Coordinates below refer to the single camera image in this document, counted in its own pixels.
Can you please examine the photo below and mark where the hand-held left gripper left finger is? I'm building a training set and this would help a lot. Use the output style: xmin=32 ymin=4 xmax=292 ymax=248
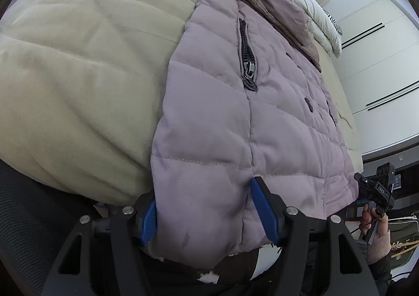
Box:
xmin=42 ymin=192 xmax=158 ymax=296

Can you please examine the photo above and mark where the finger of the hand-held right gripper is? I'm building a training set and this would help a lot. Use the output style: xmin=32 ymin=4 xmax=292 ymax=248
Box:
xmin=354 ymin=172 xmax=374 ymax=187

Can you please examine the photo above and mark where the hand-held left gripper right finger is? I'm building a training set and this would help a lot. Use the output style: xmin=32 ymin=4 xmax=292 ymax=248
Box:
xmin=250 ymin=176 xmax=380 ymax=296

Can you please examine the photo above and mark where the pink hooded puffer coat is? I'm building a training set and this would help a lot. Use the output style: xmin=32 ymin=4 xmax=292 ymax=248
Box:
xmin=150 ymin=0 xmax=360 ymax=265

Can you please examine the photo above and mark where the person's right forearm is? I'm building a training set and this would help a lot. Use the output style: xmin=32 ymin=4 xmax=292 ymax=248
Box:
xmin=366 ymin=230 xmax=392 ymax=265

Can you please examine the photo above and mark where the person's right hand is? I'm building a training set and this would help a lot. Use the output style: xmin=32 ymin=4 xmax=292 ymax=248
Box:
xmin=359 ymin=203 xmax=390 ymax=236

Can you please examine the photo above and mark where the dark grey cloth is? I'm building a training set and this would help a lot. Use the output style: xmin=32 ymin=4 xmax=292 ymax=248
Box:
xmin=0 ymin=159 xmax=108 ymax=296

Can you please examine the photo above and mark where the zebra print pillow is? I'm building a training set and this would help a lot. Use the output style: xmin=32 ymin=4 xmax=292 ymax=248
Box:
xmin=322 ymin=8 xmax=344 ymax=36

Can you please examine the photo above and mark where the bed with beige blanket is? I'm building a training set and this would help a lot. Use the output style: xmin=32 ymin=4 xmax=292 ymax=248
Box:
xmin=0 ymin=0 xmax=362 ymax=205

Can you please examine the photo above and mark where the white pillow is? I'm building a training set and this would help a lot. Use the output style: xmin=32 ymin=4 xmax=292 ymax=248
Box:
xmin=253 ymin=0 xmax=343 ymax=59

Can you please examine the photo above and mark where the white wardrobe with black handles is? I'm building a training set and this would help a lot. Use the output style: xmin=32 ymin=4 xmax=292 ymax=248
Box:
xmin=327 ymin=0 xmax=419 ymax=159

